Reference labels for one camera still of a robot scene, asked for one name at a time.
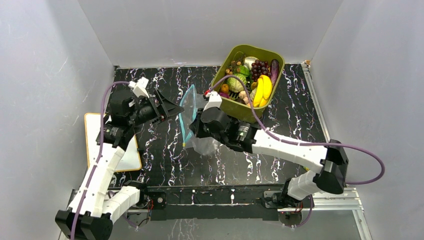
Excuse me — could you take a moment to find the olive green plastic bin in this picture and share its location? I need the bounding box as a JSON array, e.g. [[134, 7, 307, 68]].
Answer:
[[211, 45, 285, 123]]

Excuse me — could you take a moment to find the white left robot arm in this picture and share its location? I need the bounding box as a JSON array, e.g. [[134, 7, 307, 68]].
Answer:
[[55, 89, 184, 240]]

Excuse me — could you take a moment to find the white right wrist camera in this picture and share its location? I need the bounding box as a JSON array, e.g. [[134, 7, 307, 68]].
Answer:
[[203, 90, 222, 111]]

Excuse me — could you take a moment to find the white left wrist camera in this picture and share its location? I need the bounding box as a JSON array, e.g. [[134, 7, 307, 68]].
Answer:
[[128, 77, 150, 99]]

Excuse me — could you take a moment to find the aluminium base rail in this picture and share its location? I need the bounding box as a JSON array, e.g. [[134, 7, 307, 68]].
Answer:
[[67, 187, 364, 213]]

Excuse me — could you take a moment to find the purple eggplant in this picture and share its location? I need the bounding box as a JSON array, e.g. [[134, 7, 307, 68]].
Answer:
[[270, 59, 280, 86]]

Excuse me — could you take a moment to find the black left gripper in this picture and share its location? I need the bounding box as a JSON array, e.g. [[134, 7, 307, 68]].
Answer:
[[128, 90, 184, 128]]

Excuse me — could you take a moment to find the yellow banana bunch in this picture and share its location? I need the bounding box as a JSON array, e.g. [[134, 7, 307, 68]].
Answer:
[[253, 75, 273, 108]]

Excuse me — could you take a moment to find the green cabbage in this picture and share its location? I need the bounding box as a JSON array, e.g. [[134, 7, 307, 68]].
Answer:
[[226, 73, 247, 93]]

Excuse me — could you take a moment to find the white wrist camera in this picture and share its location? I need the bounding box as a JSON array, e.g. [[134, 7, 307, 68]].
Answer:
[[203, 90, 222, 111], [128, 77, 150, 99]]

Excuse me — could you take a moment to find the dark red grape bunch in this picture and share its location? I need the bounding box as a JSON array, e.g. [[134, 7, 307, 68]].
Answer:
[[250, 59, 271, 82]]

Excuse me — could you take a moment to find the white board orange edge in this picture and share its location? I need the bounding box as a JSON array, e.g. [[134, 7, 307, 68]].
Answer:
[[84, 113, 142, 173]]

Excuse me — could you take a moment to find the white garlic bulb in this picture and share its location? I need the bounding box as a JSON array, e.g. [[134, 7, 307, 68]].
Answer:
[[243, 56, 259, 71]]

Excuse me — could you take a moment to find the clear zip bag blue zipper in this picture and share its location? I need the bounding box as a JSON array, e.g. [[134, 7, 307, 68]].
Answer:
[[178, 84, 221, 156]]

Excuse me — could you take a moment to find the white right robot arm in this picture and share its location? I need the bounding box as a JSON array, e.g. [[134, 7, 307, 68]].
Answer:
[[189, 107, 349, 209]]

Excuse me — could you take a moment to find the small orange fruit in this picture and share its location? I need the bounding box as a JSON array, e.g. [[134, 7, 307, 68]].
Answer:
[[220, 83, 230, 94]]

